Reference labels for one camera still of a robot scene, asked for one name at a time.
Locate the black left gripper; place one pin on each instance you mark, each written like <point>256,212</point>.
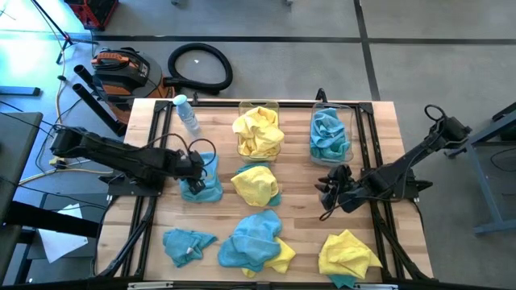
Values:
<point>189,165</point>

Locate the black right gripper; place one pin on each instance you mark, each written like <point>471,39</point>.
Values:
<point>348,197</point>

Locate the blue microfiber towel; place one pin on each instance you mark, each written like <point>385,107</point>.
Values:
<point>250,241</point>
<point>328,147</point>
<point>276,200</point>
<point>326,118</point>
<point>183,245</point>
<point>342,280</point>
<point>209,189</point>

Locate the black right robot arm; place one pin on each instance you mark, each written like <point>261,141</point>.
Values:
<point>403,169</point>

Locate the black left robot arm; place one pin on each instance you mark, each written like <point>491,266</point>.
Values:
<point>121,157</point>

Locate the air freshener spray bottle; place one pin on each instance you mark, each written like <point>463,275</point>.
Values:
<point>188,117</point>

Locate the clear plastic basket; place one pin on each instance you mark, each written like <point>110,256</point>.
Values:
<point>350,117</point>
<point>242,108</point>

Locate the black vacuum tube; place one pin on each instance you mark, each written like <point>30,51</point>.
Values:
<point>98,108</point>
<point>82,73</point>

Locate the orange black shop vacuum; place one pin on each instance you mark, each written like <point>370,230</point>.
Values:
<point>125,74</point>

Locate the white paper sheet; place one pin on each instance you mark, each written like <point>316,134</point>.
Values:
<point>60,245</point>

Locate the black table crossbar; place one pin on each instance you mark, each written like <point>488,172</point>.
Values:
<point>48,219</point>

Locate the black tripod stand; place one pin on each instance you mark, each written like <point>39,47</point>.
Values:
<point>68,39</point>

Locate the grey floor bar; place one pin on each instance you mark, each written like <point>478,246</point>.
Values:
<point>20,91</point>

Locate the red black toolbox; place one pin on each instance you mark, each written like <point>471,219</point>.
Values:
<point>94,12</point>

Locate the black frame clamp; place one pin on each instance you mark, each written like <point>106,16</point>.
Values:
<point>321,96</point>
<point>195,98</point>

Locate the silver metal bracket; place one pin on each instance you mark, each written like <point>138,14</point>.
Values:
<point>150,285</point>
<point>375,287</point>

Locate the blue-grey metal table frame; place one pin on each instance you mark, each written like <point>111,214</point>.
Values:
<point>483,185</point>

